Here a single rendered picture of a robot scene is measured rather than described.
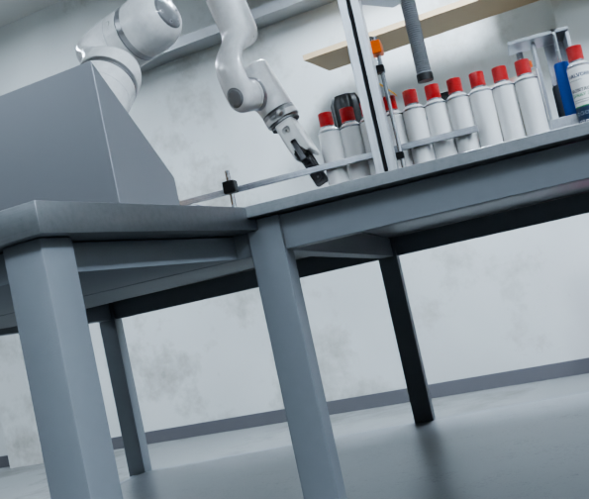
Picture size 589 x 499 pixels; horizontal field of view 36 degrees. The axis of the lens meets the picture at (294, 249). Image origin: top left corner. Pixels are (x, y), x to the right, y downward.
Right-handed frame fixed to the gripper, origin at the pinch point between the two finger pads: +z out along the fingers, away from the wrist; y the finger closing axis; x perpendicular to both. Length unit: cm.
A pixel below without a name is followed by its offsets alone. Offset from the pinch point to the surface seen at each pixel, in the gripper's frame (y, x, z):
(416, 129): -2.8, -25.1, 4.1
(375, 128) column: -15.8, -18.2, 1.4
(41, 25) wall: 355, 157, -271
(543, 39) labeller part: 8, -60, 1
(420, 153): -2.8, -22.8, 9.4
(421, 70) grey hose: -11.4, -33.0, -4.4
